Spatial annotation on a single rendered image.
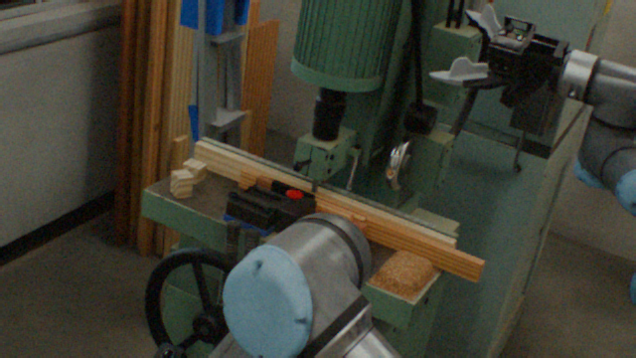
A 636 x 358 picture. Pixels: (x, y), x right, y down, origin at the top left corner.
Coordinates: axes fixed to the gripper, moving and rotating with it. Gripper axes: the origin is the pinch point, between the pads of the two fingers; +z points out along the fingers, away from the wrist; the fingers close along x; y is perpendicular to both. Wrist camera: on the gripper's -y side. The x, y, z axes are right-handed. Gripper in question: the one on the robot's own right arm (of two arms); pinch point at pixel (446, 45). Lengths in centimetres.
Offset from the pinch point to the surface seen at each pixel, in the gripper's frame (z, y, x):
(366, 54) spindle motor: 14.9, -6.9, 1.8
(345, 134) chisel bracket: 19.5, -28.8, 5.8
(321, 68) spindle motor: 21.3, -7.8, 7.0
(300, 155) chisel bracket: 23.9, -25.6, 15.6
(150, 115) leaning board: 122, -115, -27
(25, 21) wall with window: 151, -74, -21
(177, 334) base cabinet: 39, -55, 50
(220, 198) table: 38, -35, 26
